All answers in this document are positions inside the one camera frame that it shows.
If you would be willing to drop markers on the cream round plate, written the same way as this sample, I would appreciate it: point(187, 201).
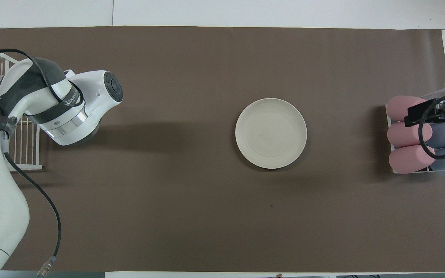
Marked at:
point(270, 133)

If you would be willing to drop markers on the pink cup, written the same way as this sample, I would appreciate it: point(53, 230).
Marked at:
point(396, 108)
point(408, 160)
point(404, 137)

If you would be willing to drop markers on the clear acrylic cup holder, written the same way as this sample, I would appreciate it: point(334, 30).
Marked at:
point(388, 122)

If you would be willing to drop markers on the brown paper table mat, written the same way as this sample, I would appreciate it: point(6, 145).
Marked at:
point(168, 77)

